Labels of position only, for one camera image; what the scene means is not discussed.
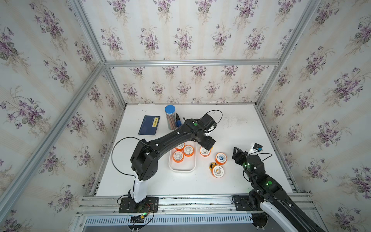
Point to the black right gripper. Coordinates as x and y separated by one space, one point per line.
242 155

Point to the blue-centred orange tape roll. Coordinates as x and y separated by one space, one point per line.
221 158

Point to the dark blue book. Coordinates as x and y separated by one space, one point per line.
149 125

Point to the small yellow-black tape roll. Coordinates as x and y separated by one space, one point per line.
212 165

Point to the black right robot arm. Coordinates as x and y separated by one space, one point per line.
268 196

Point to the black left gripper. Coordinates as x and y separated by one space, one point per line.
206 144

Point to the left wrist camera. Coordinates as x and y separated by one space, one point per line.
208 123

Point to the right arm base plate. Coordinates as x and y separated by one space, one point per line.
246 202

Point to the white plastic storage box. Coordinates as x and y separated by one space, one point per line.
188 164

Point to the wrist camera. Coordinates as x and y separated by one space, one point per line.
208 123
256 148

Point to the aluminium front rail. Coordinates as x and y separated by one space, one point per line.
167 204

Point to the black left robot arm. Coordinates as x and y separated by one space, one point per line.
144 160

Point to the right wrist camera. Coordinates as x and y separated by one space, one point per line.
256 148

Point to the orange sealing tape roll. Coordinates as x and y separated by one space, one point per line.
178 156
188 150
204 152
218 171
180 147

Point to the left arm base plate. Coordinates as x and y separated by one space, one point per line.
127 205

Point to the blue stapler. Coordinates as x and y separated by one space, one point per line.
178 121

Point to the blue-lidded pencil tube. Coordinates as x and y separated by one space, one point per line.
171 116

